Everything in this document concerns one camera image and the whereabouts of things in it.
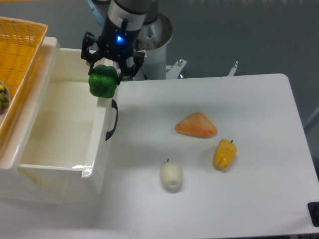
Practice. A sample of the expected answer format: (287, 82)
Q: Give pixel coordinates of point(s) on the white metal frame bracket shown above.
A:
(233, 70)

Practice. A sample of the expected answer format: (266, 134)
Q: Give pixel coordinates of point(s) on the bowl of green fruit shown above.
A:
(4, 98)

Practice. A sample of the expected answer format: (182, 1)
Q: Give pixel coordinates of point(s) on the white drawer cabinet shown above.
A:
(18, 181)

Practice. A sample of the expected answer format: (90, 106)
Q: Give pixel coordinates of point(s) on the black drawer handle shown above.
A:
(113, 120)

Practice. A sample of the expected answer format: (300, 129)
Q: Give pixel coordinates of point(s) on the white pear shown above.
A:
(171, 176)

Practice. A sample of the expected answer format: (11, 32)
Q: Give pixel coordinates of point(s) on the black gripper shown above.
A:
(121, 28)

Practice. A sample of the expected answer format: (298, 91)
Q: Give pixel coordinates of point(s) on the orange triangular bread piece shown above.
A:
(197, 125)

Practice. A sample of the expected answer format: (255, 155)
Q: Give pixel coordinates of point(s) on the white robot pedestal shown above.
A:
(153, 39)

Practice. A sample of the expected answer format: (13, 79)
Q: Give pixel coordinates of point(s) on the yellow bell pepper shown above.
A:
(224, 154)

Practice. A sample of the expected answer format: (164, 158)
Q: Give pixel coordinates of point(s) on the white open drawer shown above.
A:
(67, 141)

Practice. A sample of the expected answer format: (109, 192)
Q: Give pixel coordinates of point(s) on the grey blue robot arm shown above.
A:
(101, 8)

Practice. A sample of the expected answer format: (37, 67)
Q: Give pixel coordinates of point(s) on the black table corner fixture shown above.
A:
(313, 208)

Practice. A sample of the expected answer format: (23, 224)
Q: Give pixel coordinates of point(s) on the green bell pepper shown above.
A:
(103, 81)

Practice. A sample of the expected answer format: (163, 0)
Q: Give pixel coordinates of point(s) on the yellow woven basket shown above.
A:
(20, 41)

